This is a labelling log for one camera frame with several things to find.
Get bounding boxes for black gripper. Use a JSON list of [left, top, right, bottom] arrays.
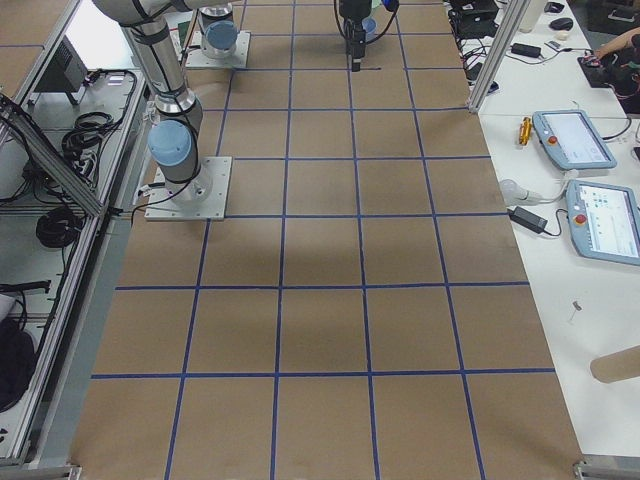
[[338, 0, 372, 72]]

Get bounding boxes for person hand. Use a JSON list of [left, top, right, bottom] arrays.
[[594, 45, 612, 59]]

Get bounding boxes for small black power brick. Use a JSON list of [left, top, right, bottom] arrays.
[[510, 43, 541, 59]]

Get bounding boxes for yellow screwdriver tool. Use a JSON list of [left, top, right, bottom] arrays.
[[518, 117, 532, 146]]

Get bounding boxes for black computer mouse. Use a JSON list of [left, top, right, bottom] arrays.
[[548, 17, 574, 31]]

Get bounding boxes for white light bulb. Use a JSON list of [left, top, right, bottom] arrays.
[[499, 179, 543, 206]]

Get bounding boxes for upper teach pendant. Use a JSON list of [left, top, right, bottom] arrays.
[[532, 109, 617, 171]]

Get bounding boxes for teach pendant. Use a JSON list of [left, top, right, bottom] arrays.
[[532, 109, 617, 171], [565, 179, 639, 266]]

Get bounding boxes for black power adapter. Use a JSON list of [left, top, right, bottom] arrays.
[[507, 206, 548, 234]]

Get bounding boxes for black control box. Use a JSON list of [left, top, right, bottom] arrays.
[[35, 36, 88, 105]]

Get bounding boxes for brown paper table cover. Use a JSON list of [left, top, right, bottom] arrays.
[[71, 1, 580, 479]]

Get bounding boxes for lower teach pendant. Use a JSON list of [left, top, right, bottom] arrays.
[[565, 179, 639, 266]]

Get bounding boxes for cardboard tube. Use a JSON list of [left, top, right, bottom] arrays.
[[590, 345, 640, 384]]

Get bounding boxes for aluminium frame post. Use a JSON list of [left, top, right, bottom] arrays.
[[467, 0, 530, 113]]

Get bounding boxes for coiled black cable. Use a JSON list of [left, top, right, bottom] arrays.
[[35, 205, 84, 250]]

